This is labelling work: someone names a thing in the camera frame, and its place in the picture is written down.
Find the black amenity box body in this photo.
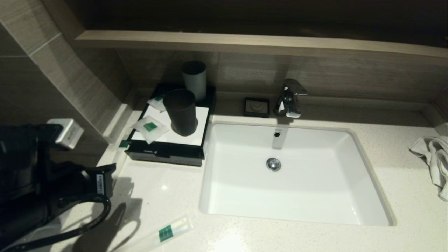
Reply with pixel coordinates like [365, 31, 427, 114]
[128, 83, 216, 154]

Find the long clear toothbrush packet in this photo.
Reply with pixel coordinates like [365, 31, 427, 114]
[111, 139, 132, 182]

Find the large square green-label sachet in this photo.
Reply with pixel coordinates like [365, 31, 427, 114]
[131, 115, 170, 144]

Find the green-band toothbrush packet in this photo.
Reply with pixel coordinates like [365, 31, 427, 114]
[115, 213, 195, 252]

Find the small green-label sachet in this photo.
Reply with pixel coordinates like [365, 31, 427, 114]
[147, 95, 167, 113]

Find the white ribbed tray insert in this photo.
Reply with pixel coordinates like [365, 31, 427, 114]
[131, 104, 209, 146]

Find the black cup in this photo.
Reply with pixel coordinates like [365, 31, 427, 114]
[163, 89, 198, 137]

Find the grey cup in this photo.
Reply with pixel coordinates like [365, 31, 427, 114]
[181, 61, 207, 102]

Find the black square soap dish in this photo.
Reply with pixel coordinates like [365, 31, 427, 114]
[244, 98, 270, 118]

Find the chrome drain stopper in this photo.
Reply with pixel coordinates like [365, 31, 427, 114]
[266, 157, 282, 172]

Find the chrome faucet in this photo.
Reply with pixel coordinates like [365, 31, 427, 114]
[274, 79, 308, 118]

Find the white sink basin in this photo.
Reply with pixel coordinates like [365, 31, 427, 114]
[199, 121, 397, 226]

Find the white towel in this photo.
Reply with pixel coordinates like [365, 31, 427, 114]
[408, 136, 448, 202]

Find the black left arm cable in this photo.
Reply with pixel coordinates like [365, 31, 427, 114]
[0, 194, 112, 252]

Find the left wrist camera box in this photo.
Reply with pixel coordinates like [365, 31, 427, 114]
[47, 118, 85, 150]

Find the wooden wall shelf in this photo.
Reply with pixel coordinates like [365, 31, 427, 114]
[76, 31, 448, 60]

